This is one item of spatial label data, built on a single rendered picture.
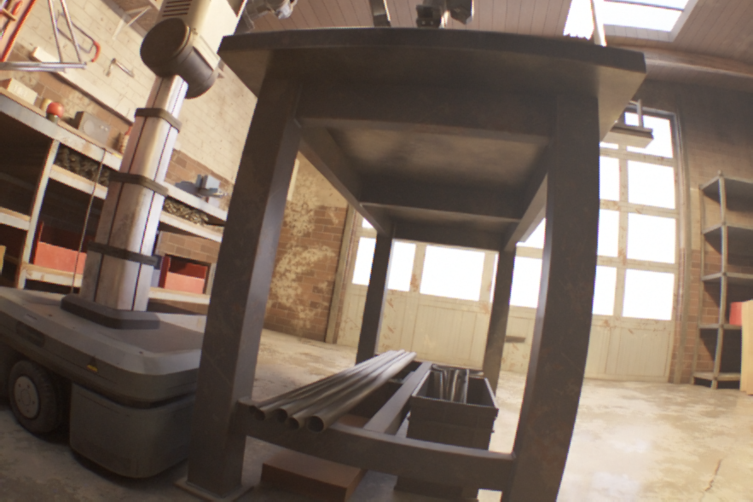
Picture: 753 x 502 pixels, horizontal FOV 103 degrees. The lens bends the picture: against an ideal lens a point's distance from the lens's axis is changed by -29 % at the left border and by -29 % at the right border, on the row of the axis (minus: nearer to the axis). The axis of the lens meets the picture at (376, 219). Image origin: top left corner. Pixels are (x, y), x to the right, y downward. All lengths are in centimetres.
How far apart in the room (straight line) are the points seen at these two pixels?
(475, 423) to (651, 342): 349
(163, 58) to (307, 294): 327
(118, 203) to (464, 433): 98
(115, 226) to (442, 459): 86
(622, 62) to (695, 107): 447
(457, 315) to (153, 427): 337
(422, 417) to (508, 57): 75
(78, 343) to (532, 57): 93
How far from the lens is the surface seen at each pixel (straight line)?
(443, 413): 97
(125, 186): 108
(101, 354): 81
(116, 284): 103
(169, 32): 118
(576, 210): 70
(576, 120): 76
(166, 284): 232
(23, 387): 100
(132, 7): 296
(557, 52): 70
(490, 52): 68
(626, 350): 424
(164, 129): 112
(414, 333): 393
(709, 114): 525
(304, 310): 410
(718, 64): 491
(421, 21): 108
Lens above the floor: 43
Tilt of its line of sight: 12 degrees up
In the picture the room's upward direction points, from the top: 9 degrees clockwise
